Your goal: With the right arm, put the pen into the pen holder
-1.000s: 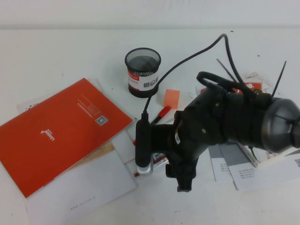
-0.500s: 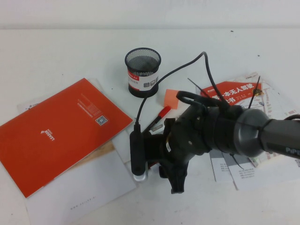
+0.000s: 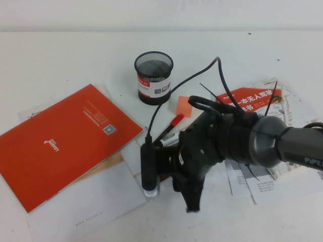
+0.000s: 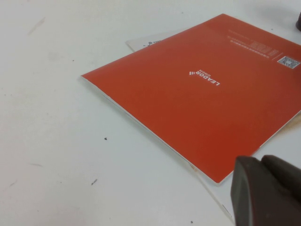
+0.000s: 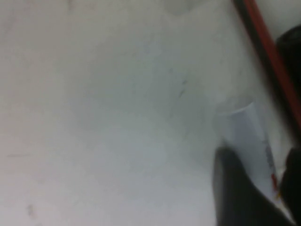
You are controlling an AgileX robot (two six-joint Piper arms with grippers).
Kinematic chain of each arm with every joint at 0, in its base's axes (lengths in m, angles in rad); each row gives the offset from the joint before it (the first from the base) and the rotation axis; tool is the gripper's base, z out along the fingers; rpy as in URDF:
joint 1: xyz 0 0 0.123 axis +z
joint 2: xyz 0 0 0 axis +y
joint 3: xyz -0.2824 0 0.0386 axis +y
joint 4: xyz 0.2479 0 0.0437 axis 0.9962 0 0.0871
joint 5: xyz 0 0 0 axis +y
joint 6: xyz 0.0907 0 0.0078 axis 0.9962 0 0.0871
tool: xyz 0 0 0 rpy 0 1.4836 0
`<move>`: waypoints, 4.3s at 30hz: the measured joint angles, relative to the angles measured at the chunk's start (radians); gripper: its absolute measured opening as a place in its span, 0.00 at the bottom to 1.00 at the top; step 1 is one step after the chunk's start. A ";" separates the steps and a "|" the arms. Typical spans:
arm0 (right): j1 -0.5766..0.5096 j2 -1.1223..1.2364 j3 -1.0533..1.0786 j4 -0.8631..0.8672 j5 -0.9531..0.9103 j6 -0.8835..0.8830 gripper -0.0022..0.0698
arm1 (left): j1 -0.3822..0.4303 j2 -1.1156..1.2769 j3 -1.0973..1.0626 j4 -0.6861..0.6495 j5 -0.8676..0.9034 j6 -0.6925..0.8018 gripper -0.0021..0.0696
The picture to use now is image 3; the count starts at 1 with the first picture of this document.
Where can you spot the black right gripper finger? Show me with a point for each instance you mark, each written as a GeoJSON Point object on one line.
{"type": "Point", "coordinates": [193, 194]}
{"type": "Point", "coordinates": [179, 184]}

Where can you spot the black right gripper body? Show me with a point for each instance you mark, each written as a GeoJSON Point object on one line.
{"type": "Point", "coordinates": [204, 143]}

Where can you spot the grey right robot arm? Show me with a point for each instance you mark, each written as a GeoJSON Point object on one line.
{"type": "Point", "coordinates": [297, 143]}

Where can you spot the black mesh pen holder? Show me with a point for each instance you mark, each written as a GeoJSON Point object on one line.
{"type": "Point", "coordinates": [151, 88]}

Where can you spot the red capped black marker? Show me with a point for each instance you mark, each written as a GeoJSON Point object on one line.
{"type": "Point", "coordinates": [178, 119]}

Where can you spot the orange sticky note block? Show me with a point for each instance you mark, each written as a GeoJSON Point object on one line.
{"type": "Point", "coordinates": [183, 107]}

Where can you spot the brochure with yellow photos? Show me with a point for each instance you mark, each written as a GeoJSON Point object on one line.
{"type": "Point", "coordinates": [234, 176]}

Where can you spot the black zip tie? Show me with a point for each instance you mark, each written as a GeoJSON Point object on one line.
{"type": "Point", "coordinates": [209, 92]}
{"type": "Point", "coordinates": [271, 97]}
{"type": "Point", "coordinates": [252, 172]}

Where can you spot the plain white paper sheet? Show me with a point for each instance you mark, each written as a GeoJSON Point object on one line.
{"type": "Point", "coordinates": [132, 161]}

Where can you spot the red white map cover book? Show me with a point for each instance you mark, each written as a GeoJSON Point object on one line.
{"type": "Point", "coordinates": [252, 94]}

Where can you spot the grey and white brochure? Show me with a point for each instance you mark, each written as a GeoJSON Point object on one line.
{"type": "Point", "coordinates": [272, 189]}

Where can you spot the white booklet with wood photo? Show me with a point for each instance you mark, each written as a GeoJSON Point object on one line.
{"type": "Point", "coordinates": [101, 196]}

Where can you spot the orange LEADOR brochure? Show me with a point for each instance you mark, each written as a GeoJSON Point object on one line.
{"type": "Point", "coordinates": [63, 146]}

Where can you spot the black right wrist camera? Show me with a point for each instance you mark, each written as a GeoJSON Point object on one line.
{"type": "Point", "coordinates": [149, 166]}

